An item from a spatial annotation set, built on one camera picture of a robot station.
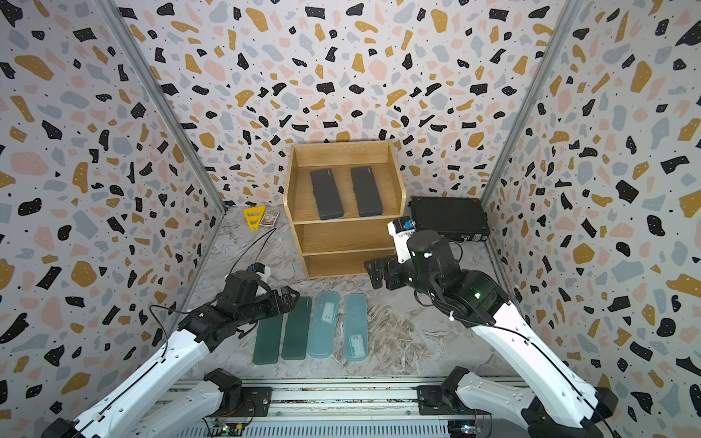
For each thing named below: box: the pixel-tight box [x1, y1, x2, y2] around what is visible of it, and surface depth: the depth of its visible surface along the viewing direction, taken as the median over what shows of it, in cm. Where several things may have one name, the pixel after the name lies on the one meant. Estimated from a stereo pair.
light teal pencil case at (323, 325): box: [306, 290, 340, 359], surface depth 90 cm
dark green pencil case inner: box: [281, 296, 313, 361], surface depth 87 cm
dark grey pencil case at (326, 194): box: [310, 167, 345, 221], surface depth 82 cm
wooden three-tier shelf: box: [282, 140, 408, 281], surface depth 87 cm
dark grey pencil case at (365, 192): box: [350, 166, 384, 218], surface depth 84 cm
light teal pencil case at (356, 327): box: [345, 292, 368, 363], surface depth 89 cm
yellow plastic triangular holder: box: [243, 205, 267, 231], surface depth 119 cm
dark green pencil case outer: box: [251, 313, 284, 365], surface depth 84 cm
